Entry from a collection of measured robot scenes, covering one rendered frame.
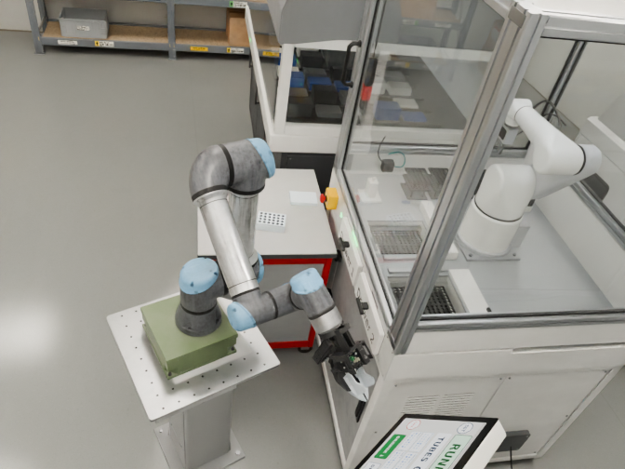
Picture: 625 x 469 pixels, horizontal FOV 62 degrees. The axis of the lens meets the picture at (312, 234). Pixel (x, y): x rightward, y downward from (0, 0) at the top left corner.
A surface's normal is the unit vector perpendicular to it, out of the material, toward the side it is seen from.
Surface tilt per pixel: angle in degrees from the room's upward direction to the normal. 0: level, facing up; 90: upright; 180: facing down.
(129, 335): 0
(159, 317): 1
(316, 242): 0
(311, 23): 90
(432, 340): 90
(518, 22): 90
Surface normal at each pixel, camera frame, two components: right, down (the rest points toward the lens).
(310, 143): 0.16, 0.67
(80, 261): 0.14, -0.74
